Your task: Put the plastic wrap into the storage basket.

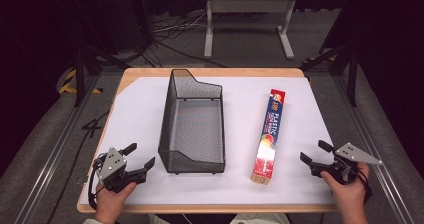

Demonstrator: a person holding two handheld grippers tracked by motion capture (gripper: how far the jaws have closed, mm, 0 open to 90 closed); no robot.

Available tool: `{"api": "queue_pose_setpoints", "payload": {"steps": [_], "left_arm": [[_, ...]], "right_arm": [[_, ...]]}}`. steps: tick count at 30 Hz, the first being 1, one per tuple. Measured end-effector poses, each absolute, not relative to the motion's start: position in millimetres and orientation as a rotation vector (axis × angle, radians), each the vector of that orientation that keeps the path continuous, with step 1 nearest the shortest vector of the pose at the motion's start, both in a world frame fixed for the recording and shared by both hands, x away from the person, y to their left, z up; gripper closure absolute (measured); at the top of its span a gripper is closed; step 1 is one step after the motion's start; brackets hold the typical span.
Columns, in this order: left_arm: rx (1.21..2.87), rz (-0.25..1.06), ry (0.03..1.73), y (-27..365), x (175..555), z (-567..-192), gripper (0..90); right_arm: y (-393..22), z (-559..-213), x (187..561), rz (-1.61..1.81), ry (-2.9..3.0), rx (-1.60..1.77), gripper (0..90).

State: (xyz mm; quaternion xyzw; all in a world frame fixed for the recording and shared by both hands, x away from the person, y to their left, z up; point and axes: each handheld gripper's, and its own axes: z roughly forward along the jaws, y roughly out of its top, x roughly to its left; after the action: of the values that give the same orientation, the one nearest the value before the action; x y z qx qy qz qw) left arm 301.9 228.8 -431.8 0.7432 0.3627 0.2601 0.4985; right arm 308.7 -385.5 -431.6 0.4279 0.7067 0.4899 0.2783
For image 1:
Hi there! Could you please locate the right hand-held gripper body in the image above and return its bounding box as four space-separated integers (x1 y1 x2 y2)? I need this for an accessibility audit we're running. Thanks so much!
309 142 384 186

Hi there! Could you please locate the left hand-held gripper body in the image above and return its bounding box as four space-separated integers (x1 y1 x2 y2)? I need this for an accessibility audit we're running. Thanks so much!
95 146 148 194

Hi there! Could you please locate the person's left hand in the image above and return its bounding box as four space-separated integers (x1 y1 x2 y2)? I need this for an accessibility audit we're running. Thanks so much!
94 181 138 220

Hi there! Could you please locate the person's right hand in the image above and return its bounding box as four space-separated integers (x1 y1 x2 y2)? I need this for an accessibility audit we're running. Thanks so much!
320 162 371 215

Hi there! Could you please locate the long plastic wrap box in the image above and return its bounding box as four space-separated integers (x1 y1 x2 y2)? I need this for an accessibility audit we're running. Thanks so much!
250 88 287 186

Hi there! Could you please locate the white table mat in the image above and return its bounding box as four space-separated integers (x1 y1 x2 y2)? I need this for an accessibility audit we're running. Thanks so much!
79 76 336 206

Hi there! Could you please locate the black metal stand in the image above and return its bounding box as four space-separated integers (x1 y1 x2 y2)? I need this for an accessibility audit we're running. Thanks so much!
299 42 361 107
71 43 131 108

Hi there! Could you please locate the yellow black hazard tape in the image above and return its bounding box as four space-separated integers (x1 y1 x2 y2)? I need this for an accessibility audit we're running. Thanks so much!
58 69 103 95

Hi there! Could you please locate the aluminium floor rail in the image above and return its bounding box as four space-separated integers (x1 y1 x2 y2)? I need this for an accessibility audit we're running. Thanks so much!
333 75 416 224
13 73 101 224

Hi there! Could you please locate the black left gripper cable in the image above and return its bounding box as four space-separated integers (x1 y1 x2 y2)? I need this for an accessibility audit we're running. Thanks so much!
87 153 108 211

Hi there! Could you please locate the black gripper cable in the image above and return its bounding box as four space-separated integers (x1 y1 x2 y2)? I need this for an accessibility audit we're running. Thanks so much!
351 165 373 205
87 153 108 211

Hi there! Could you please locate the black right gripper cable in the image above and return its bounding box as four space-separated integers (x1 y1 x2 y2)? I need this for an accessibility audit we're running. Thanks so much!
351 165 373 205

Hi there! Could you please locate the black wire mesh basket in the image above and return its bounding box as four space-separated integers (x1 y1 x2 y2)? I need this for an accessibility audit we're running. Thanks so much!
157 68 227 176

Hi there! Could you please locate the bundle of floor cables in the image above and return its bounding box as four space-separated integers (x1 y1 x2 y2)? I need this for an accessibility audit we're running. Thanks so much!
126 10 228 69

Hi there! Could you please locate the white metal stand frame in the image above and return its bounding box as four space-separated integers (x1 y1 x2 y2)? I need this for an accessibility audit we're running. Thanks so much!
203 0 299 60

